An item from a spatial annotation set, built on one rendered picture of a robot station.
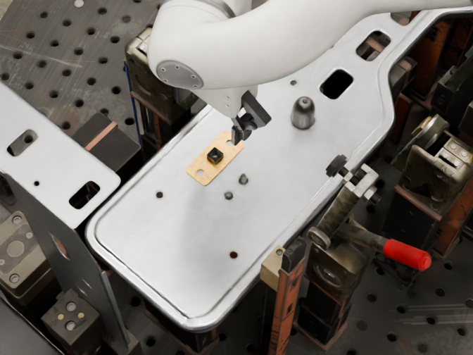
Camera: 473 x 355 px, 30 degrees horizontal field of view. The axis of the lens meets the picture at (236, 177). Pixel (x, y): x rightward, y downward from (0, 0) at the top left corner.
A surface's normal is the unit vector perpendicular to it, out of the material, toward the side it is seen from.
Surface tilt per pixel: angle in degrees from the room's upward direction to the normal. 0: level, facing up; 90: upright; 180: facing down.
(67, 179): 0
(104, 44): 0
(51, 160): 0
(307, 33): 71
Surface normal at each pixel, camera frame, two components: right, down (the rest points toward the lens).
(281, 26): 0.22, 0.44
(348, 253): 0.00, -0.45
